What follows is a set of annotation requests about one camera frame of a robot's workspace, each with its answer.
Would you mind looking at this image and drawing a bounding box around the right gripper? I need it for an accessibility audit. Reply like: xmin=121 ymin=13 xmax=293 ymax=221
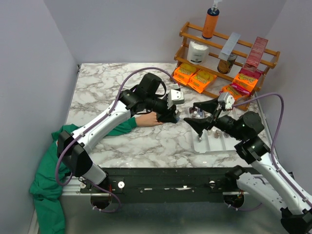
xmin=183 ymin=95 xmax=245 ymax=140

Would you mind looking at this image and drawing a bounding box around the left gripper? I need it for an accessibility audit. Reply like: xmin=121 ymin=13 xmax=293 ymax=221
xmin=146 ymin=95 xmax=178 ymax=124

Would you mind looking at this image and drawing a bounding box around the blue nail polish bottle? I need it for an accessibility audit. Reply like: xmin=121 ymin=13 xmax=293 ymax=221
xmin=175 ymin=109 xmax=181 ymax=122

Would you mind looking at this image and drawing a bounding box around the mannequin hand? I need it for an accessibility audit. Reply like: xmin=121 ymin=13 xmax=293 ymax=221
xmin=135 ymin=112 xmax=163 ymax=127

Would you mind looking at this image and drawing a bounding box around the green jacket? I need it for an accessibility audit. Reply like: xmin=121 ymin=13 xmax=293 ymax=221
xmin=28 ymin=117 xmax=137 ymax=234

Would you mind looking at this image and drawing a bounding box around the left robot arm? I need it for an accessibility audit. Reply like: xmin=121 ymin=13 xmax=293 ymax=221
xmin=57 ymin=73 xmax=184 ymax=193

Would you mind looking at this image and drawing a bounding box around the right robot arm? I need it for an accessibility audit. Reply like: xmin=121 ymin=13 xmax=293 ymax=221
xmin=184 ymin=94 xmax=312 ymax=234

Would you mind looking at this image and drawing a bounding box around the red polish bottle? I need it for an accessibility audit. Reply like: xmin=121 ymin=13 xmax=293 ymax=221
xmin=190 ymin=109 xmax=197 ymax=118

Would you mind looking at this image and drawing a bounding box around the gold glitter polish bottle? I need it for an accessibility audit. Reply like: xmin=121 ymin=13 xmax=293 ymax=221
xmin=214 ymin=130 xmax=222 ymax=138

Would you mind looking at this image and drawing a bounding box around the white organizer tray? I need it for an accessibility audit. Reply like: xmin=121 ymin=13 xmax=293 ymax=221
xmin=186 ymin=107 xmax=240 ymax=155

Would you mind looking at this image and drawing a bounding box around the orange pink box lower right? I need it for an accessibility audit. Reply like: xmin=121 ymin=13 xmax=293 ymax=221
xmin=219 ymin=85 xmax=248 ymax=101

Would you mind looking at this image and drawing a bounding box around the orange pink box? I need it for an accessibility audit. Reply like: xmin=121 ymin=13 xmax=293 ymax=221
xmin=231 ymin=68 xmax=262 ymax=95
xmin=219 ymin=85 xmax=248 ymax=101

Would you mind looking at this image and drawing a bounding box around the orange box far left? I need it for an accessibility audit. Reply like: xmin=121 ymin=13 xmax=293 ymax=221
xmin=173 ymin=63 xmax=197 ymax=85

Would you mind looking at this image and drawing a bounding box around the wooden shelf rack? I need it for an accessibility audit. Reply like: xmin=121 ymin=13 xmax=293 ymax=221
xmin=173 ymin=22 xmax=280 ymax=101

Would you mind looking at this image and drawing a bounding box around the dark glass jar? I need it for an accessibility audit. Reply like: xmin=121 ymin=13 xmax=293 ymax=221
xmin=217 ymin=53 xmax=237 ymax=74

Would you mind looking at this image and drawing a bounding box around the orange pink box upper right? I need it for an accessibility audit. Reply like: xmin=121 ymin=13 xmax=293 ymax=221
xmin=231 ymin=68 xmax=262 ymax=95

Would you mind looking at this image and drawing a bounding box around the white jar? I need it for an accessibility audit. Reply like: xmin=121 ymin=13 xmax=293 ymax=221
xmin=187 ymin=40 xmax=210 ymax=65

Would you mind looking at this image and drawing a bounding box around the grey blue tall box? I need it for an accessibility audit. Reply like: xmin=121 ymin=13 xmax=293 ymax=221
xmin=218 ymin=32 xmax=241 ymax=60

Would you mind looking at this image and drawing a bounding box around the red tall box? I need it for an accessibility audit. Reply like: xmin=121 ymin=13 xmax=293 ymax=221
xmin=243 ymin=37 xmax=268 ymax=72

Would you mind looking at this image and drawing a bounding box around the orange spray bottle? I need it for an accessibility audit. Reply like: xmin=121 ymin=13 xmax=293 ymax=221
xmin=202 ymin=0 xmax=222 ymax=39

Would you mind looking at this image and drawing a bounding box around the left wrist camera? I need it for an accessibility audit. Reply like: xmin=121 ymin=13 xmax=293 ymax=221
xmin=167 ymin=83 xmax=185 ymax=109

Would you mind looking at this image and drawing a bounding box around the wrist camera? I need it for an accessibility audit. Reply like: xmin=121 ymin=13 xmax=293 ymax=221
xmin=217 ymin=92 xmax=235 ymax=111
xmin=167 ymin=83 xmax=185 ymax=109

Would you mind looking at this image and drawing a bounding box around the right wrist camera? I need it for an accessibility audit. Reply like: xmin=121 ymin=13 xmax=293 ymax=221
xmin=217 ymin=92 xmax=235 ymax=111

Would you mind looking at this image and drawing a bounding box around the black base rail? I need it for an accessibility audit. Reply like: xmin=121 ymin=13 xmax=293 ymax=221
xmin=79 ymin=167 xmax=269 ymax=203

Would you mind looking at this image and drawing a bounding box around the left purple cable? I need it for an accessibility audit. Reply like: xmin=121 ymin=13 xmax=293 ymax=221
xmin=55 ymin=67 xmax=180 ymax=213

